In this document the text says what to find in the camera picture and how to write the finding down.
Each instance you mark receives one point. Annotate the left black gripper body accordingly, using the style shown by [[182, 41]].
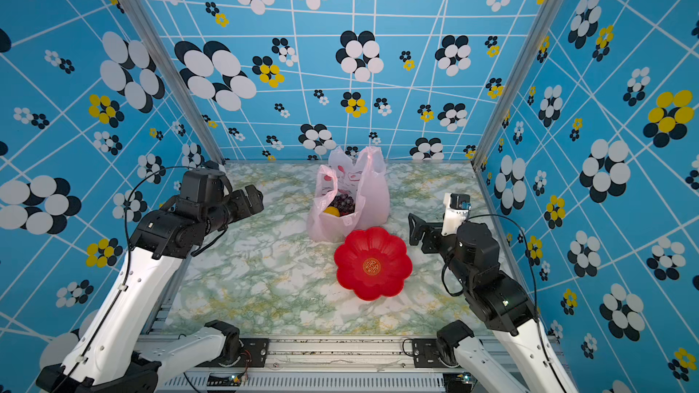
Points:
[[238, 206]]

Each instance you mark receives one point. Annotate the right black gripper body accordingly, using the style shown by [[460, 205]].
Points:
[[438, 243]]

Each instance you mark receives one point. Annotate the pink printed plastic bag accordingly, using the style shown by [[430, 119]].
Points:
[[350, 194]]

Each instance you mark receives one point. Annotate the dark purple grape bunch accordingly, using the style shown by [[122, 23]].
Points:
[[345, 203]]

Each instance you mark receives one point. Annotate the yellow lemon fruit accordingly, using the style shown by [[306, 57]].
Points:
[[333, 211]]

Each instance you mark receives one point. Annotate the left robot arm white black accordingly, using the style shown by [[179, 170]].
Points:
[[161, 243]]

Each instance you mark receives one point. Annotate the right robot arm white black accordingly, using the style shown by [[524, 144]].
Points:
[[471, 253]]

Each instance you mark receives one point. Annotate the red flower-shaped plate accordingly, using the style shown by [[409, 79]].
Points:
[[373, 264]]

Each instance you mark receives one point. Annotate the right green circuit board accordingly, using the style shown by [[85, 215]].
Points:
[[458, 382]]

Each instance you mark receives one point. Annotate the green circuit board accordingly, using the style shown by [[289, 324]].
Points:
[[221, 380], [458, 382]]

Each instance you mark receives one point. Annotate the left green circuit board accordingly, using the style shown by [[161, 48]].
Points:
[[221, 380]]

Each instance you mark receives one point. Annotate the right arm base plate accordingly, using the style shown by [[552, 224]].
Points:
[[426, 355]]

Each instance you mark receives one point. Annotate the aluminium front rail frame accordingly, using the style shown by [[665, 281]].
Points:
[[338, 363]]

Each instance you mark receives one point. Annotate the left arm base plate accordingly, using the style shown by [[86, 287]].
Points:
[[252, 353]]

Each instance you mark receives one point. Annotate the left aluminium corner post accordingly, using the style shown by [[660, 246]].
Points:
[[144, 26]]

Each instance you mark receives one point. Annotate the aluminium corner post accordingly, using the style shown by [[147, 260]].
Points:
[[144, 26], [541, 25]]

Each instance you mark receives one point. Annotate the right aluminium corner post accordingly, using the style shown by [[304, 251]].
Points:
[[541, 25]]

